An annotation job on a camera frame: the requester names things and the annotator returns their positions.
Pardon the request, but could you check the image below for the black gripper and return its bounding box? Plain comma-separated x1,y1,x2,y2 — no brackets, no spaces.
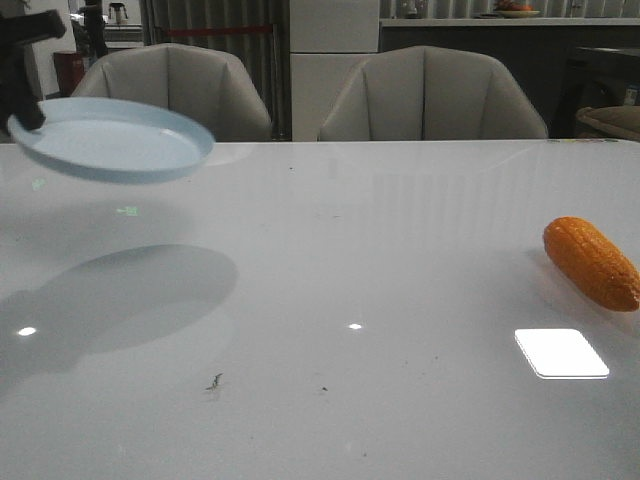
1,10,66,133

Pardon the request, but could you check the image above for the light blue round plate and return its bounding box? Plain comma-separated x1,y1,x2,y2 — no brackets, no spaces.
7,97,215,184

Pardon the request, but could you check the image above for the orange toy corn cob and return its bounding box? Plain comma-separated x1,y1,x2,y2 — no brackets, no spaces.
543,216,639,312

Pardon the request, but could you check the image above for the red trash bin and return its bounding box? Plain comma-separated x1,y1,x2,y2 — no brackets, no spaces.
53,51,85,97

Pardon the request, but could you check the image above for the person in background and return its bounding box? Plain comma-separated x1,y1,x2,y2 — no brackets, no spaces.
71,0,108,64

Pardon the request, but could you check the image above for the left beige upholstered chair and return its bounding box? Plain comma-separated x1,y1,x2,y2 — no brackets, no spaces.
72,43,272,142

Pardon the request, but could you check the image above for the beige upholstered chair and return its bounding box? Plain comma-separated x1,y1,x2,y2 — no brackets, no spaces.
72,43,272,142
317,46,548,142

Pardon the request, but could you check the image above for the red barrier belt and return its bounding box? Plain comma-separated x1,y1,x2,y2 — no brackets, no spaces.
159,24,274,37

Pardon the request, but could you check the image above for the white cabinet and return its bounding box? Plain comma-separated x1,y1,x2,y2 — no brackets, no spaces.
289,0,380,141

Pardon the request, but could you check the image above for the right beige upholstered chair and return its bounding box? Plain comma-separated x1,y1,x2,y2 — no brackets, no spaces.
317,46,548,142

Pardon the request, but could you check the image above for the fruit bowl on counter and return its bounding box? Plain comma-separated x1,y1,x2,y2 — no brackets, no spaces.
493,0,540,19

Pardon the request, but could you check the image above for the dark grey counter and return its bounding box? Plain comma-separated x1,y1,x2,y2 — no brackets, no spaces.
379,17,639,134

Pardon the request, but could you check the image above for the tan cushion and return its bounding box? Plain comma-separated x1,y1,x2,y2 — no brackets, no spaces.
575,105,640,142

